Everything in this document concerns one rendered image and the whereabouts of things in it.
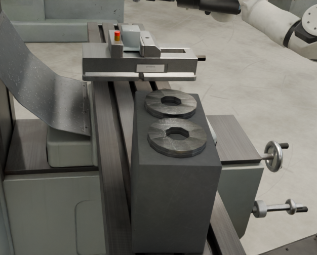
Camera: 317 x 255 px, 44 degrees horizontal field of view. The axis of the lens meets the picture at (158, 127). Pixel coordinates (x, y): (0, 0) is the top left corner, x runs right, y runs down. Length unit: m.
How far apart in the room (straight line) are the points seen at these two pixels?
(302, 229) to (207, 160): 1.69
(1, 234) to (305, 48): 0.96
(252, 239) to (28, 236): 1.16
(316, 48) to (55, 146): 0.70
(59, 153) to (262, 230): 1.31
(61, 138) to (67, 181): 0.13
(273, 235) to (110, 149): 1.40
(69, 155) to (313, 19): 0.70
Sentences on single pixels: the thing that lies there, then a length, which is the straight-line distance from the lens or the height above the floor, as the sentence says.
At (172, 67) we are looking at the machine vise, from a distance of 1.20.
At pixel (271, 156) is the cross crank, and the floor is 0.66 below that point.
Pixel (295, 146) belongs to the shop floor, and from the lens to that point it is 2.85.
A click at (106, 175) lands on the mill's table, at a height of 0.95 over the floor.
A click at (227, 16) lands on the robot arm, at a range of 1.05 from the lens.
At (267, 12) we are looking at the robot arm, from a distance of 0.96.
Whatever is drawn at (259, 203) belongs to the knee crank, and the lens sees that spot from 1.41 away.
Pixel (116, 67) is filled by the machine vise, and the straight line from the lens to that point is 1.17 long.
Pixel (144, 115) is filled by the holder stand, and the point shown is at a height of 1.14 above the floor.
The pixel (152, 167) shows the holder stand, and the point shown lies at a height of 1.14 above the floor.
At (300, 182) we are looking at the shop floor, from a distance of 2.53.
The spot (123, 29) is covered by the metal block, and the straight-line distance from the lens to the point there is 1.18.
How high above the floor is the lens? 1.48
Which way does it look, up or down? 33 degrees down
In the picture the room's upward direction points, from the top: 6 degrees clockwise
